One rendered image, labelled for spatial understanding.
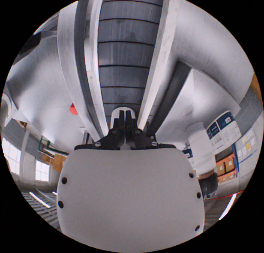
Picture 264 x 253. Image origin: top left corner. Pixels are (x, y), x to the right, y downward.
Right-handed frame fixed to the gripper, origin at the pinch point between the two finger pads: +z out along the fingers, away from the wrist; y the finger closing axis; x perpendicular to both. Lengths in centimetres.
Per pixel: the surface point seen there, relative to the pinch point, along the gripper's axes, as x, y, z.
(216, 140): -9.8, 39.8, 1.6
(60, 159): -131, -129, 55
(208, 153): -9.3, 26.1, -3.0
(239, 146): -95, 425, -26
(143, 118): -0.8, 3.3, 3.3
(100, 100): 1.2, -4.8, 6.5
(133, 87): 4.2, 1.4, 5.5
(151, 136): -9.7, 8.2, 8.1
